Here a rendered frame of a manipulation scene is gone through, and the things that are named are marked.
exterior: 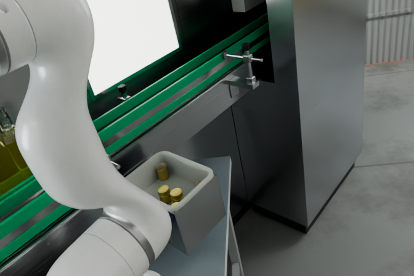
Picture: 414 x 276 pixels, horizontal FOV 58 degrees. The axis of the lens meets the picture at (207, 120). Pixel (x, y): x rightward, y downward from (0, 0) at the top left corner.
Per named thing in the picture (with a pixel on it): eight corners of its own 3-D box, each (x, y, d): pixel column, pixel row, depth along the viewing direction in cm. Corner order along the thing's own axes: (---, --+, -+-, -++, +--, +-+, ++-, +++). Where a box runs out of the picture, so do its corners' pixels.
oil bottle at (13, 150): (48, 182, 105) (13, 118, 94) (58, 189, 102) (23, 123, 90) (29, 194, 102) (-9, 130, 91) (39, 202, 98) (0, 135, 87)
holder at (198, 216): (162, 183, 128) (151, 147, 120) (226, 214, 110) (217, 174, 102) (124, 217, 118) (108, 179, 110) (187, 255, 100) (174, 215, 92)
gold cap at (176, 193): (188, 201, 104) (185, 190, 102) (180, 209, 102) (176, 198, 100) (179, 197, 106) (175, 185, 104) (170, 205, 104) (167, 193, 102)
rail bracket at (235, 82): (235, 91, 150) (225, 38, 138) (270, 99, 140) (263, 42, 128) (227, 97, 147) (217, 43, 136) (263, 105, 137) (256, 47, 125)
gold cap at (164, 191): (175, 198, 106) (171, 186, 104) (166, 206, 104) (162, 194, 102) (166, 194, 108) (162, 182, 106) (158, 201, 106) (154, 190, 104)
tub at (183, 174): (168, 170, 120) (161, 148, 116) (222, 193, 106) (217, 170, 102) (127, 204, 110) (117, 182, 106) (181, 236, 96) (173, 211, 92)
